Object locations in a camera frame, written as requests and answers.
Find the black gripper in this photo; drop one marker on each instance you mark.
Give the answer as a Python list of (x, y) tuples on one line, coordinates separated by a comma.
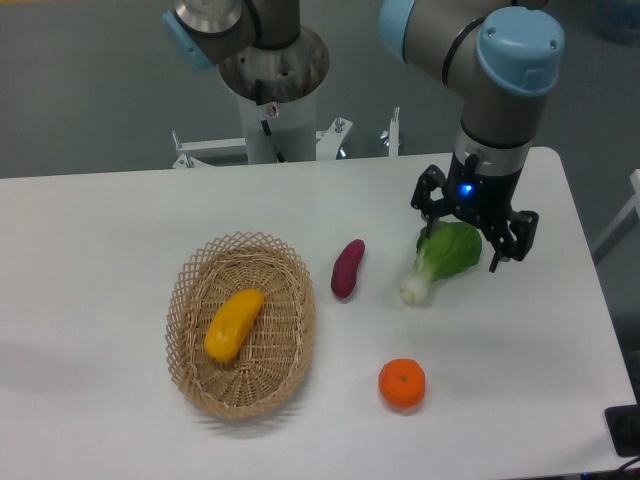
[(477, 199)]

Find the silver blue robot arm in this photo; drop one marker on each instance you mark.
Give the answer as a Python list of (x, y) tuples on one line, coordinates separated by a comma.
[(502, 57)]

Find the woven wicker basket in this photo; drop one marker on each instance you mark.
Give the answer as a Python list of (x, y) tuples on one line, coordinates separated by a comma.
[(276, 353)]

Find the yellow mango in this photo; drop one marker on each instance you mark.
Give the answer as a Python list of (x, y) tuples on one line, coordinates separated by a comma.
[(231, 324)]

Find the green bok choy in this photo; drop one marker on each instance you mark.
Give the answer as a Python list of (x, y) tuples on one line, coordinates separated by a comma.
[(451, 249)]

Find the purple sweet potato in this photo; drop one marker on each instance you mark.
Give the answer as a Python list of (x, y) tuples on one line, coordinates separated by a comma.
[(345, 269)]

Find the orange tangerine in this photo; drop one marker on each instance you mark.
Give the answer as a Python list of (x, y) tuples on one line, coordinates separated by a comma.
[(402, 383)]

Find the black device at table edge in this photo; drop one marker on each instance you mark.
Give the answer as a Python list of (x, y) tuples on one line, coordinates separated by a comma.
[(623, 426)]

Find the white frame at right edge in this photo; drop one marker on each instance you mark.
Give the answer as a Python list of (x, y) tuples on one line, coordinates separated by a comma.
[(621, 224)]

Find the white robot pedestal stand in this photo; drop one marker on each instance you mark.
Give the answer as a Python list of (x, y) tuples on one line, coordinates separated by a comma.
[(273, 132)]

